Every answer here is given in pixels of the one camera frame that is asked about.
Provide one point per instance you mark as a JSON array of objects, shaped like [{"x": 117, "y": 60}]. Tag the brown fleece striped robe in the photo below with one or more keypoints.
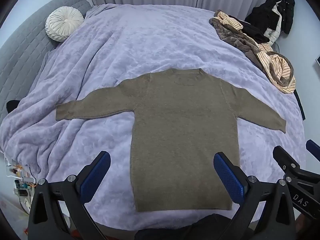
[{"x": 252, "y": 47}]

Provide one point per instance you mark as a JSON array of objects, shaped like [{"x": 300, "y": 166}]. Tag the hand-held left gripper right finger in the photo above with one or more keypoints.
[{"x": 230, "y": 180}]

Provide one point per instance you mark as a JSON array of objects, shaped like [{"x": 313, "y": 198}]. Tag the colourful clutter heap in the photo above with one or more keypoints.
[{"x": 21, "y": 180}]

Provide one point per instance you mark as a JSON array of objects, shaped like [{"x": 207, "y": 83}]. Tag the lavender fleece blanket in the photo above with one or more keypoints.
[{"x": 140, "y": 42}]

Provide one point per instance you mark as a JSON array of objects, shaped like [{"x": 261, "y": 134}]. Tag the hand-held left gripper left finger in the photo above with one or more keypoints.
[{"x": 96, "y": 177}]

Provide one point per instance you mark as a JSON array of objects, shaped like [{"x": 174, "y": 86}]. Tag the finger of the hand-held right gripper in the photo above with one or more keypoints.
[
  {"x": 313, "y": 148},
  {"x": 285, "y": 161}
]

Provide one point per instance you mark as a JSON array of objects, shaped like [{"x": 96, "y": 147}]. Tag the grey quilted headboard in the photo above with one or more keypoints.
[{"x": 22, "y": 35}]

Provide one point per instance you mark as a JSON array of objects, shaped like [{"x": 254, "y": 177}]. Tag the black folded cloth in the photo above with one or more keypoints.
[{"x": 253, "y": 32}]

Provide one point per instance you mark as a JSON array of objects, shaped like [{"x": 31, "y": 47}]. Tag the white round pleated pillow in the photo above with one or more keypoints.
[{"x": 64, "y": 24}]

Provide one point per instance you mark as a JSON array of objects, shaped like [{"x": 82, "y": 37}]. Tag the olive brown knit sweater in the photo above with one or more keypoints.
[{"x": 182, "y": 135}]

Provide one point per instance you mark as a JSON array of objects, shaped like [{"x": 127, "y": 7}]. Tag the hanging black and white jackets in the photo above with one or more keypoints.
[{"x": 265, "y": 15}]

